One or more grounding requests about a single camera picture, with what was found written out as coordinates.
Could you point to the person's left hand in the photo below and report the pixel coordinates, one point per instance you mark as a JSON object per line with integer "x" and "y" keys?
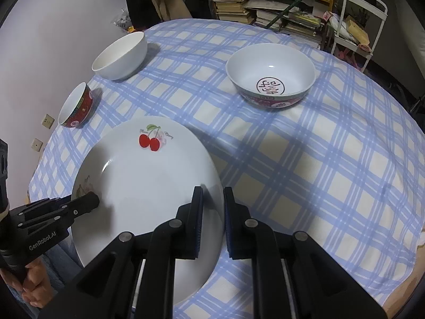
{"x": 36, "y": 282}

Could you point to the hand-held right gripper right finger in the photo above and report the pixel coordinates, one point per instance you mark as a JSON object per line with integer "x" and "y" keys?
{"x": 229, "y": 219}

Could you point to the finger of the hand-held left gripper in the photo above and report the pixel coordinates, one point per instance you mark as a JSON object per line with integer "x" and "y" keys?
{"x": 86, "y": 202}

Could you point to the small red patterned bowl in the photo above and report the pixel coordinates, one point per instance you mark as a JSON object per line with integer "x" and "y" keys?
{"x": 74, "y": 103}

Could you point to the white cherry print plate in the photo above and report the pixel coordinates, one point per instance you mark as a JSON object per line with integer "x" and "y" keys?
{"x": 139, "y": 179}

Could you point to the plain white bowl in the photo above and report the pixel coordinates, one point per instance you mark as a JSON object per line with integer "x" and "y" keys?
{"x": 126, "y": 53}

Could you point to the white trolley cart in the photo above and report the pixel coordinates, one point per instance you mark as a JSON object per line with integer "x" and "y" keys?
{"x": 365, "y": 0}

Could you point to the white wall socket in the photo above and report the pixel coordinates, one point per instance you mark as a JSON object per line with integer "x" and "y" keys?
{"x": 37, "y": 145}
{"x": 48, "y": 121}

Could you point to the blue plaid tablecloth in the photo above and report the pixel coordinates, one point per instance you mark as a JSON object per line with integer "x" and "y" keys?
{"x": 298, "y": 172}

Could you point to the white printed plastic bag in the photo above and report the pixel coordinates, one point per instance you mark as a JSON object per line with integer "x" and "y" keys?
{"x": 122, "y": 24}

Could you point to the pile of flat books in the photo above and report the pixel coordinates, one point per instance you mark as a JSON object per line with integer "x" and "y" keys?
{"x": 292, "y": 20}

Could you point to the stack of old books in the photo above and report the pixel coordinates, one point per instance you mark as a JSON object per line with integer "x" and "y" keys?
{"x": 230, "y": 6}

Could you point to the dark green pole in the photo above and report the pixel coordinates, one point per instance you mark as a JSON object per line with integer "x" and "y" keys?
{"x": 292, "y": 5}

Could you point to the pink bowl with red seal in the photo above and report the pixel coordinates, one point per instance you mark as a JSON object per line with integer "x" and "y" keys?
{"x": 265, "y": 66}

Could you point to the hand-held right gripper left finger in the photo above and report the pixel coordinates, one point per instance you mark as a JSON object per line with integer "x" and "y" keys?
{"x": 196, "y": 219}

